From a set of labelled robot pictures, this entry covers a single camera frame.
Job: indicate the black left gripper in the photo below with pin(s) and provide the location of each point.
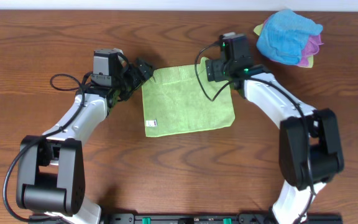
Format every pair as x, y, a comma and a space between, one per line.
139, 78

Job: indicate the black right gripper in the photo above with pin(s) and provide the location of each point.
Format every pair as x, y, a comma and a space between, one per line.
213, 70

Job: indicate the green microfiber cloth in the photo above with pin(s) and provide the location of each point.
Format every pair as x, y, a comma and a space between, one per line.
174, 102

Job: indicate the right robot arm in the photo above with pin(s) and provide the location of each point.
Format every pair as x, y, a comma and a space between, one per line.
310, 152

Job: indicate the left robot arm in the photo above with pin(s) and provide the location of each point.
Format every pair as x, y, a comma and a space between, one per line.
51, 173

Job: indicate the blue microfiber cloth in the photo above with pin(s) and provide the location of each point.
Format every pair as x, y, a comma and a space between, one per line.
286, 35

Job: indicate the purple microfiber cloth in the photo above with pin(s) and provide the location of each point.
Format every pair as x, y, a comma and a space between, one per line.
311, 49

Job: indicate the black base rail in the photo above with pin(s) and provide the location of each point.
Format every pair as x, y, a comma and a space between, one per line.
182, 218

